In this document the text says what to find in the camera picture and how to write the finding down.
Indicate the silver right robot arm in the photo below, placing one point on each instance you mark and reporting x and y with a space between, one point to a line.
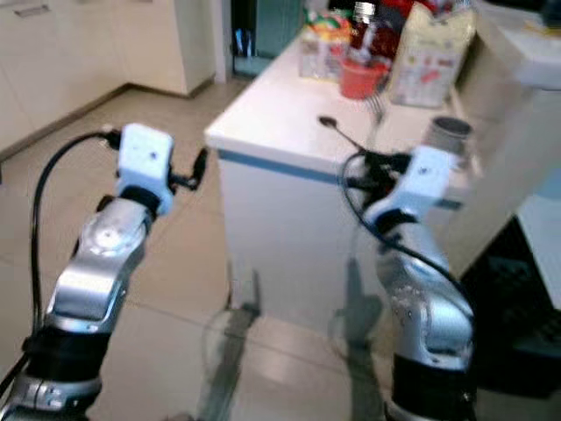
425 316

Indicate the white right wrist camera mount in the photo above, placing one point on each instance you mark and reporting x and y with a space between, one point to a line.
425 180

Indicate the metal fork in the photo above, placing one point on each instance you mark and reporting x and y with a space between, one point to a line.
376 107

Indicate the clear colourful snack bag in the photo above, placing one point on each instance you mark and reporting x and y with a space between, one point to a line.
323 48

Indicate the cream kitchen cabinets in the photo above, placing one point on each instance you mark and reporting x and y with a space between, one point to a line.
88 53

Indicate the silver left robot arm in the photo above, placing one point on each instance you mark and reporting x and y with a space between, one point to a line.
92 272

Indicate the steel cup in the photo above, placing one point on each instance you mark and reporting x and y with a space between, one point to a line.
449 139

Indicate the pale yellow food bag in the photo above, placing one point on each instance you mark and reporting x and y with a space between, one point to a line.
431 60

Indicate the black plastic crate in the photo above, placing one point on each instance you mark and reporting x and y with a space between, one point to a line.
513 307

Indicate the black spoon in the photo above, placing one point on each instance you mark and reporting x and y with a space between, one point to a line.
342 133

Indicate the red plastic bowl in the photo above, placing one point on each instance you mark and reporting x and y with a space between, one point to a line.
363 81

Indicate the white kitchen island table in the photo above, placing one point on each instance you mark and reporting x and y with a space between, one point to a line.
280 246

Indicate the dark red bottle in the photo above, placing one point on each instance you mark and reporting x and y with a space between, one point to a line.
375 33

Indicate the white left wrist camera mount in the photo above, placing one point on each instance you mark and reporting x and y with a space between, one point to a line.
145 162

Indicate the white counter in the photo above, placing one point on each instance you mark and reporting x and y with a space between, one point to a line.
535 44

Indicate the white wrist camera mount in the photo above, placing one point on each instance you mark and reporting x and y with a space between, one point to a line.
425 180
145 162

